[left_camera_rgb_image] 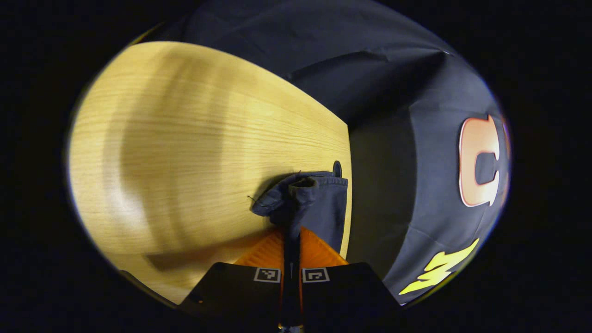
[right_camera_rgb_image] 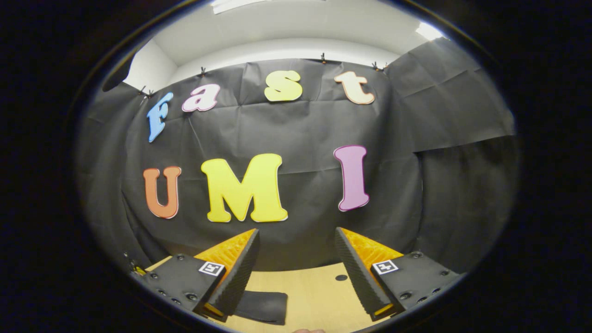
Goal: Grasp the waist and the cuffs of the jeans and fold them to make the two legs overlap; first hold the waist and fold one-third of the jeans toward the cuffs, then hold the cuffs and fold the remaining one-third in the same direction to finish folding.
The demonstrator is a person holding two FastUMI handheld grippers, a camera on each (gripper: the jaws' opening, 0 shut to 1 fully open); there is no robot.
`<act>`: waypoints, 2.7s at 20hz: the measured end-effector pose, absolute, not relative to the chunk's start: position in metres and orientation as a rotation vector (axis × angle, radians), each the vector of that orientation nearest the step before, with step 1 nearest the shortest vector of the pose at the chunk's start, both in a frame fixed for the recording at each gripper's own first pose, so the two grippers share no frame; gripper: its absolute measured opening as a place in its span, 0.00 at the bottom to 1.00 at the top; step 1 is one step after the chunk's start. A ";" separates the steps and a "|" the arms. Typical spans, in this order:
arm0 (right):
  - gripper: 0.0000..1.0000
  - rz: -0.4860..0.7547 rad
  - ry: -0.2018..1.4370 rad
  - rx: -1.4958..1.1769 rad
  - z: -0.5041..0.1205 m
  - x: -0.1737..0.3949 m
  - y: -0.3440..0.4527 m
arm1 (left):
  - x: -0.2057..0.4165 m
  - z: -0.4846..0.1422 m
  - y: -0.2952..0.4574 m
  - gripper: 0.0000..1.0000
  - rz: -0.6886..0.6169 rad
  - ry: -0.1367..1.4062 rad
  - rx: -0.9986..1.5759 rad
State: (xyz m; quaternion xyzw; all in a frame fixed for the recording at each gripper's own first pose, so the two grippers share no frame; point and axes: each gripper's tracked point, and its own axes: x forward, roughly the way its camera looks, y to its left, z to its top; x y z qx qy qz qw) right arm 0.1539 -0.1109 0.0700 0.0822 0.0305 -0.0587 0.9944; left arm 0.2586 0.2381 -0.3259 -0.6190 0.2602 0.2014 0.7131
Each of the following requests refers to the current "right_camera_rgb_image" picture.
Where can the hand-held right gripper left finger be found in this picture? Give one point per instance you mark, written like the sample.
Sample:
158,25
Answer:
238,273

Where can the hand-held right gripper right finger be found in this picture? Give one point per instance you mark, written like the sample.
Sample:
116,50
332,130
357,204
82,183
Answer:
356,273

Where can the black jeans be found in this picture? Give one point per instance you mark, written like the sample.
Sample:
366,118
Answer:
263,307

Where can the black backdrop cloth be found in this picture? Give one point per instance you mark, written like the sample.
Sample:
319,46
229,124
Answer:
300,129

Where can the small ceiling light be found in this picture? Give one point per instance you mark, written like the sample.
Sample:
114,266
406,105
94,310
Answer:
429,31

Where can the long ceiling light panel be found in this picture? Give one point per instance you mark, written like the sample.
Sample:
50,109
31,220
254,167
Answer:
240,4

